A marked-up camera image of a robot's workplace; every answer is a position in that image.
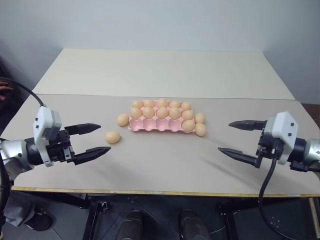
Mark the bystander's bare hand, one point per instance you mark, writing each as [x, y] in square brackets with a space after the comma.
[4, 88]

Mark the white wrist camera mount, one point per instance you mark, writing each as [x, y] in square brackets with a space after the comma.
[42, 120]
[283, 127]

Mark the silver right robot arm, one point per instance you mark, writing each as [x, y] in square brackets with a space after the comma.
[312, 150]

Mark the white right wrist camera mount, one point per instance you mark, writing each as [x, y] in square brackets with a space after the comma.
[283, 127]

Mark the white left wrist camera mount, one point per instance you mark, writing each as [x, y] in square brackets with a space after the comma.
[42, 120]

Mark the beige egg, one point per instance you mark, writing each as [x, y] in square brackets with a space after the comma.
[174, 103]
[112, 137]
[162, 112]
[162, 102]
[137, 103]
[188, 125]
[186, 105]
[149, 103]
[200, 129]
[187, 115]
[199, 117]
[122, 119]
[149, 112]
[136, 113]
[174, 113]

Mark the dark rounded shape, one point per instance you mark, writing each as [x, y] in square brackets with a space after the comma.
[195, 226]
[133, 226]

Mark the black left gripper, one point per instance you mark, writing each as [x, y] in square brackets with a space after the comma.
[58, 146]

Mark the black table frame leg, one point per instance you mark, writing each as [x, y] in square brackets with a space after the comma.
[96, 220]
[228, 220]

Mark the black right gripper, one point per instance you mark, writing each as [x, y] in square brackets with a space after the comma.
[268, 147]

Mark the grey trouser leg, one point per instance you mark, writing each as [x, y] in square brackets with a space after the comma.
[18, 211]

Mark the pink egg tray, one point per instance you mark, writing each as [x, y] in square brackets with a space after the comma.
[155, 125]

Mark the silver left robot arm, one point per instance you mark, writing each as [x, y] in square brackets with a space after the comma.
[13, 151]

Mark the black shoe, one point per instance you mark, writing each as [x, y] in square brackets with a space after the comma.
[40, 221]

